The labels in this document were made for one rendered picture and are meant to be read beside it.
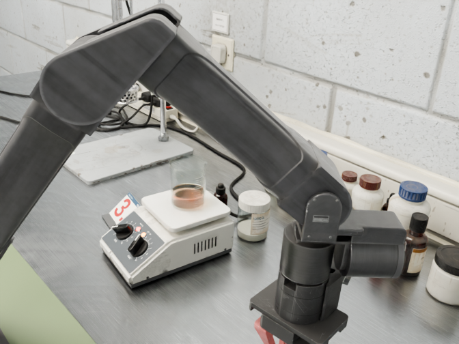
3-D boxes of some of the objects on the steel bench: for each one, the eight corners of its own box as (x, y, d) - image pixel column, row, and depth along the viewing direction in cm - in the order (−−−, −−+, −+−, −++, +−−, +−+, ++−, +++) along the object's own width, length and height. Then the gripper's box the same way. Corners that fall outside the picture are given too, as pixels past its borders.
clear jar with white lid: (229, 232, 94) (231, 195, 91) (253, 222, 98) (255, 186, 94) (251, 246, 90) (253, 209, 87) (274, 236, 94) (277, 199, 90)
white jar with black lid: (466, 312, 77) (479, 275, 74) (422, 295, 80) (432, 260, 77) (472, 288, 82) (483, 253, 79) (429, 274, 85) (439, 239, 82)
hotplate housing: (130, 292, 78) (128, 250, 74) (99, 250, 87) (95, 211, 83) (244, 250, 89) (246, 211, 86) (205, 217, 99) (206, 181, 95)
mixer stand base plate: (88, 185, 108) (88, 181, 108) (50, 155, 121) (49, 151, 121) (195, 153, 127) (195, 149, 126) (151, 130, 140) (151, 126, 139)
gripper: (250, 262, 56) (241, 362, 63) (327, 305, 50) (307, 410, 57) (285, 239, 61) (272, 334, 68) (358, 276, 55) (337, 377, 62)
